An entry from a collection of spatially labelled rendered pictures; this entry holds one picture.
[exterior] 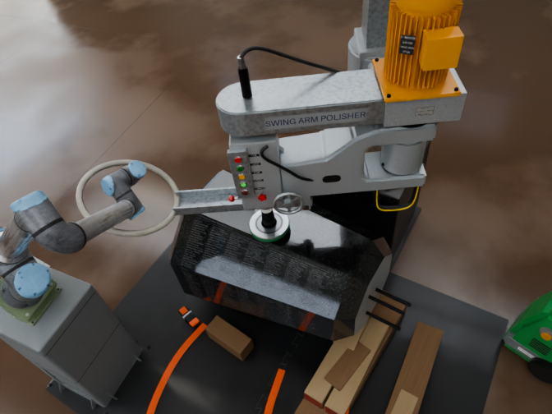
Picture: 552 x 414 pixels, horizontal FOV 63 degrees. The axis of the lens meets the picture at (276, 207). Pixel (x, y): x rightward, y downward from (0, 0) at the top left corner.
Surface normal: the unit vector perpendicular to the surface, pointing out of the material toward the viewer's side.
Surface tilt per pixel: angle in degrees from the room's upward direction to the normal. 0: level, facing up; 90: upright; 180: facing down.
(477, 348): 0
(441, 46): 90
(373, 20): 90
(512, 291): 0
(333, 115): 90
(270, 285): 45
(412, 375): 0
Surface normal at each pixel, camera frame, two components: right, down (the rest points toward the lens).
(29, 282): 0.65, -0.22
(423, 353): -0.10, -0.65
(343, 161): 0.04, 0.76
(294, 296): -0.42, 0.03
